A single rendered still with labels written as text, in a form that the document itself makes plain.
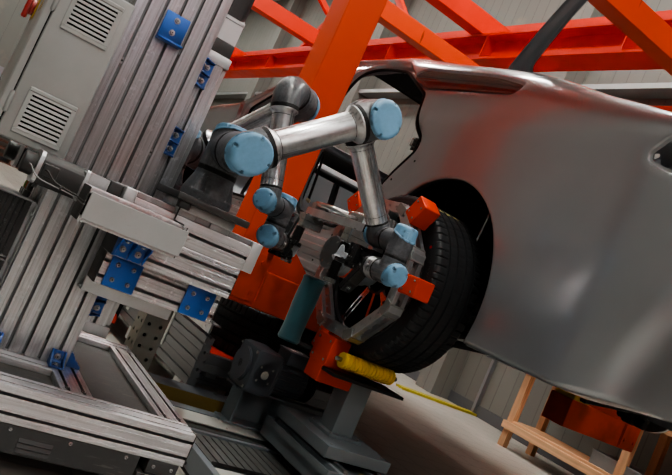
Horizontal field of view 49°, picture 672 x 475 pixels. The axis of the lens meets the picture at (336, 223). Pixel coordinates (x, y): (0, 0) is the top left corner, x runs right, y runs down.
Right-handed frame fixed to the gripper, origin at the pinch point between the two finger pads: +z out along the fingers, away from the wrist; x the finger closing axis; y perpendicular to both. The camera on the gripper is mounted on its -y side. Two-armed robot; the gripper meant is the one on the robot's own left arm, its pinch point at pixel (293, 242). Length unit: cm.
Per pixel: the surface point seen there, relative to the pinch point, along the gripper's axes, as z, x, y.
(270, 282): 22.3, -8.4, 18.6
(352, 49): 16, -15, -83
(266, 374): 10, 9, 51
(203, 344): 22, -24, 53
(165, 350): 45, -47, 67
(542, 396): 503, 155, 32
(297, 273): 31.0, -1.7, 10.9
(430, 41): 264, -41, -184
